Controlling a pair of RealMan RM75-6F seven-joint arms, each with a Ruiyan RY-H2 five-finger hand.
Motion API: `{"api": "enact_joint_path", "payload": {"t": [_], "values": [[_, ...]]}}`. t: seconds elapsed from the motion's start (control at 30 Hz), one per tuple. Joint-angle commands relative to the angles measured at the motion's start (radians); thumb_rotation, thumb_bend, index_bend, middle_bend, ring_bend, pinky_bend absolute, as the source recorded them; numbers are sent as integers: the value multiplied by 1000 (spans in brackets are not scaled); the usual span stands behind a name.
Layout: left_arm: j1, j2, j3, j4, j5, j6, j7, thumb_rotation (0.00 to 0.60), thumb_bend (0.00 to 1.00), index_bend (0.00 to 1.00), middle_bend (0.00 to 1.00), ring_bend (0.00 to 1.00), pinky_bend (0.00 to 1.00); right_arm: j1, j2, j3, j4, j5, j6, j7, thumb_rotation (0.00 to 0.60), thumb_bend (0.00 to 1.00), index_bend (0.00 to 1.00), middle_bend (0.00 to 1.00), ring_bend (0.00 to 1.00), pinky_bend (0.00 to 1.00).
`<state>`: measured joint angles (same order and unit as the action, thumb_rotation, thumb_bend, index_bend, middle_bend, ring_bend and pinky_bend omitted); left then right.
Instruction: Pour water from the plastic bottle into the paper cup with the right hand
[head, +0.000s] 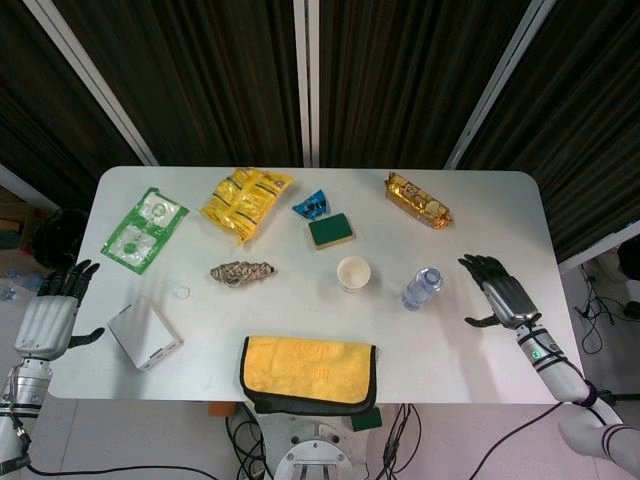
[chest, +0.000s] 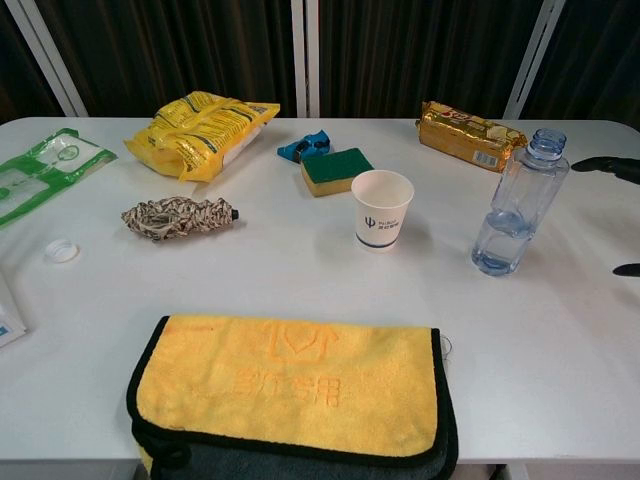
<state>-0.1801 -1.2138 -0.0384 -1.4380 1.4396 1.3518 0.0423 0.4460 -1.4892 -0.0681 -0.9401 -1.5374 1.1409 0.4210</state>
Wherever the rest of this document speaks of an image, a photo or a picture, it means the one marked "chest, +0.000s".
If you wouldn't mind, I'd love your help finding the green white plastic bag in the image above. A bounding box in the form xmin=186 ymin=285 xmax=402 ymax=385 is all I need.
xmin=0 ymin=127 xmax=118 ymax=230

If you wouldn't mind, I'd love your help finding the white bottle cap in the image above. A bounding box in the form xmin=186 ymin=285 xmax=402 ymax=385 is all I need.
xmin=44 ymin=238 xmax=80 ymax=265

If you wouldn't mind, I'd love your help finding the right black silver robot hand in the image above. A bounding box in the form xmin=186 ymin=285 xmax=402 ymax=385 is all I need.
xmin=571 ymin=155 xmax=640 ymax=277

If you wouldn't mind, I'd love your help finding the white frame post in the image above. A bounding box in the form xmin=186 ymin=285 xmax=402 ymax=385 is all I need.
xmin=291 ymin=0 xmax=322 ymax=119
xmin=501 ymin=0 xmax=557 ymax=119
xmin=8 ymin=0 xmax=90 ymax=118

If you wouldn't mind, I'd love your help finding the yellow towel with black trim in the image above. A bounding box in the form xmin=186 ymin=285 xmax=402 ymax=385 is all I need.
xmin=125 ymin=313 xmax=459 ymax=480

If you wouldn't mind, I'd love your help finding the clear plastic water bottle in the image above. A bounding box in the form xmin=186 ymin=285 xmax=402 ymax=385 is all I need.
xmin=470 ymin=127 xmax=571 ymax=277

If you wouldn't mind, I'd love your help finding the white cardboard box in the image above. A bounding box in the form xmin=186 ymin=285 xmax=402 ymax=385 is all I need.
xmin=0 ymin=269 xmax=30 ymax=349

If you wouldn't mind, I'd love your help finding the black pleated curtain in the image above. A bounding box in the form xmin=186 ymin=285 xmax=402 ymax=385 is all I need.
xmin=0 ymin=0 xmax=640 ymax=121

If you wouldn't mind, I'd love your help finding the gold biscuit package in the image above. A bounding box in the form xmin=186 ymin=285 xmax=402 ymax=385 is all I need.
xmin=415 ymin=100 xmax=530 ymax=174

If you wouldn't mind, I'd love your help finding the white paper cup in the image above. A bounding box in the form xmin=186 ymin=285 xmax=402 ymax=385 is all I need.
xmin=350 ymin=169 xmax=416 ymax=254

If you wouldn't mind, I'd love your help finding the green yellow sponge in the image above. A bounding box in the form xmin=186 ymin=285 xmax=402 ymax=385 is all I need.
xmin=299 ymin=146 xmax=375 ymax=198

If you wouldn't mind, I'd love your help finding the yellow snack bag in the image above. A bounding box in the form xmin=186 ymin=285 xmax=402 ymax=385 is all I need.
xmin=124 ymin=90 xmax=281 ymax=184

